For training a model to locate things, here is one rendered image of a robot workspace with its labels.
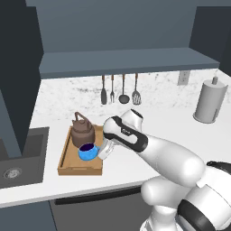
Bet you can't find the wooden tray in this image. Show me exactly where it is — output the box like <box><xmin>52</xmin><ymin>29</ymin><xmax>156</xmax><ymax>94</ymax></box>
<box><xmin>57</xmin><ymin>124</ymin><xmax>106</xmax><ymax>177</ymax></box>

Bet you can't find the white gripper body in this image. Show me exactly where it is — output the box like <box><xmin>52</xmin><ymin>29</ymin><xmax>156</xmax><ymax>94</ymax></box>
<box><xmin>97</xmin><ymin>139</ymin><xmax>116</xmax><ymax>162</ymax></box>

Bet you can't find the grey paper towel holder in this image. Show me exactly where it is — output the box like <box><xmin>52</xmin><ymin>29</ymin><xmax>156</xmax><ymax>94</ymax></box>
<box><xmin>192</xmin><ymin>76</ymin><xmax>229</xmax><ymax>125</ymax></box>

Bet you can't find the dark blue cabinet door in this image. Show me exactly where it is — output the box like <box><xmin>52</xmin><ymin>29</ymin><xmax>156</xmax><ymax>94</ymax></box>
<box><xmin>189</xmin><ymin>5</ymin><xmax>231</xmax><ymax>78</ymax></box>
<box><xmin>0</xmin><ymin>0</ymin><xmax>45</xmax><ymax>160</ymax></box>

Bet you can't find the brown kettle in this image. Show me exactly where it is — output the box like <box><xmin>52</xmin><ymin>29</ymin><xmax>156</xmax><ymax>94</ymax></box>
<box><xmin>70</xmin><ymin>111</ymin><xmax>97</xmax><ymax>149</ymax></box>

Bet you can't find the blue-grey wall cabinet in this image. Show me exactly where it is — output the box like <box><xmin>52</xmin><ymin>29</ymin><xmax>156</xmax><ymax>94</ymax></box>
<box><xmin>24</xmin><ymin>0</ymin><xmax>221</xmax><ymax>80</ymax></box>

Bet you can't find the hanging black spatula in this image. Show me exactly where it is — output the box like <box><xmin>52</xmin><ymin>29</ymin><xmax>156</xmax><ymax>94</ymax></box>
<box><xmin>100</xmin><ymin>74</ymin><xmax>108</xmax><ymax>106</ymax></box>

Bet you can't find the grey wall outlet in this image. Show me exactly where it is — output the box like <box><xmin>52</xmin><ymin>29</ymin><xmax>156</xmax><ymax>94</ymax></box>
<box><xmin>177</xmin><ymin>69</ymin><xmax>190</xmax><ymax>87</ymax></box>

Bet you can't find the blue mug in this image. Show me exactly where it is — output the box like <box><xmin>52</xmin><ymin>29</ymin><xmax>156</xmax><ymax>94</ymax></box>
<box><xmin>78</xmin><ymin>143</ymin><xmax>101</xmax><ymax>162</ymax></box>

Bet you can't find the hanging black ladle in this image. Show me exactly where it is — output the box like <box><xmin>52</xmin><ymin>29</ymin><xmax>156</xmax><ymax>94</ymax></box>
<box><xmin>117</xmin><ymin>73</ymin><xmax>131</xmax><ymax>106</ymax></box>

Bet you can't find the dark grey sink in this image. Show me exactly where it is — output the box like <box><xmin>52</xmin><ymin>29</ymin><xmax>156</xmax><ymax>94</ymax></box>
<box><xmin>0</xmin><ymin>126</ymin><xmax>51</xmax><ymax>189</ymax></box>

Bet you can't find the hanging slotted turner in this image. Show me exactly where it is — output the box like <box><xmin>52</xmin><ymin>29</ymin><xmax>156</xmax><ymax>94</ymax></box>
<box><xmin>131</xmin><ymin>72</ymin><xmax>143</xmax><ymax>106</ymax></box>

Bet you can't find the hanging metal fork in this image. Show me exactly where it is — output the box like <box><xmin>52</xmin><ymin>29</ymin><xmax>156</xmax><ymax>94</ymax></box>
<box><xmin>109</xmin><ymin>74</ymin><xmax>116</xmax><ymax>105</ymax></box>

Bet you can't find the blue-grey base cabinet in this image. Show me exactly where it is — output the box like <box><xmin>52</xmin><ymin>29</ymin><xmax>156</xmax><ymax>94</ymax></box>
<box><xmin>0</xmin><ymin>200</ymin><xmax>59</xmax><ymax>231</ymax></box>

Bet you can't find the black dishwasher handle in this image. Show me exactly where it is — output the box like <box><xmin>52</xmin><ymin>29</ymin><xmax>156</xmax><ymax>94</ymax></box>
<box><xmin>54</xmin><ymin>187</ymin><xmax>143</xmax><ymax>206</ymax></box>

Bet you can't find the dark grey dishwasher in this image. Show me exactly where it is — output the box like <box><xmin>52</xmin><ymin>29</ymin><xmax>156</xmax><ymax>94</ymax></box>
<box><xmin>49</xmin><ymin>185</ymin><xmax>158</xmax><ymax>231</ymax></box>

